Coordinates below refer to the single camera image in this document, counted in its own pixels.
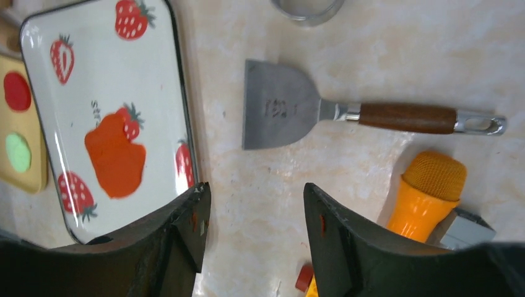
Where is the white strawberry enamel tray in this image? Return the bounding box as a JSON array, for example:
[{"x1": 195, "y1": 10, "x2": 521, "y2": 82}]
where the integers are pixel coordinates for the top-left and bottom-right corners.
[{"x1": 20, "y1": 1, "x2": 198, "y2": 244}]

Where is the yellow plastic tray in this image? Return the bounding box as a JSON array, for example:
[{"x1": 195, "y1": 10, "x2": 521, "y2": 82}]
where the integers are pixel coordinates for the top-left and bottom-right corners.
[{"x1": 1, "y1": 55, "x2": 47, "y2": 194}]

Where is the green dough disc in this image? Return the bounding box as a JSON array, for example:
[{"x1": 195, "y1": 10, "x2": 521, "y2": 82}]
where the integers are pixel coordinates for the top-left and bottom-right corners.
[{"x1": 5, "y1": 132, "x2": 32, "y2": 173}]

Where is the red dough disc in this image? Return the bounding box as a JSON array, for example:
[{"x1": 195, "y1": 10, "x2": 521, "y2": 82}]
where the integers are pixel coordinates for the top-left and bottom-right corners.
[{"x1": 3, "y1": 71, "x2": 32, "y2": 112}]

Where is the yellow red toy block car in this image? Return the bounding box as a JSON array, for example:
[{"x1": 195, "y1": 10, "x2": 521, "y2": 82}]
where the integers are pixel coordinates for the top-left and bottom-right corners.
[{"x1": 295, "y1": 263, "x2": 319, "y2": 297}]

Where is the grey toy bar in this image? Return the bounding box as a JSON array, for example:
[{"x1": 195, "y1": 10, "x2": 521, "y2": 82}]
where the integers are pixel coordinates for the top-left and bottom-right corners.
[{"x1": 434, "y1": 208, "x2": 496, "y2": 250}]

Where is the round steel cutter ring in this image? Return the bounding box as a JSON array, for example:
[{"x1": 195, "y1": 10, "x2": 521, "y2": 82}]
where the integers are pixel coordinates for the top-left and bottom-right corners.
[{"x1": 269, "y1": 0, "x2": 345, "y2": 27}]

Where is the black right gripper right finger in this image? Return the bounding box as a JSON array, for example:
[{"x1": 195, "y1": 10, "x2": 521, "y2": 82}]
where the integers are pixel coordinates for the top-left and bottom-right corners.
[{"x1": 303, "y1": 183, "x2": 524, "y2": 296}]

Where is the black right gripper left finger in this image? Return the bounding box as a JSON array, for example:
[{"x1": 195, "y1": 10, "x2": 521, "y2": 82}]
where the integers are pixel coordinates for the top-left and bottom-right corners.
[{"x1": 1, "y1": 183, "x2": 212, "y2": 296}]

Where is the orange dough disc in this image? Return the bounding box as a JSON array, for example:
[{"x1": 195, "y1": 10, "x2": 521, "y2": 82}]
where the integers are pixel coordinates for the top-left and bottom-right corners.
[{"x1": 84, "y1": 113, "x2": 146, "y2": 199}]

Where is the steel scraper wooden handle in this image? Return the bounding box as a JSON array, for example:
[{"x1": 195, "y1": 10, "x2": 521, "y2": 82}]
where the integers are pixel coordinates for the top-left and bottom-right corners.
[{"x1": 242, "y1": 59, "x2": 508, "y2": 150}]

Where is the orange toy microphone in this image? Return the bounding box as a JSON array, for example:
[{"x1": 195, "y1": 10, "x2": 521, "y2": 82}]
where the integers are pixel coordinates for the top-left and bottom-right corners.
[{"x1": 386, "y1": 151, "x2": 467, "y2": 243}]

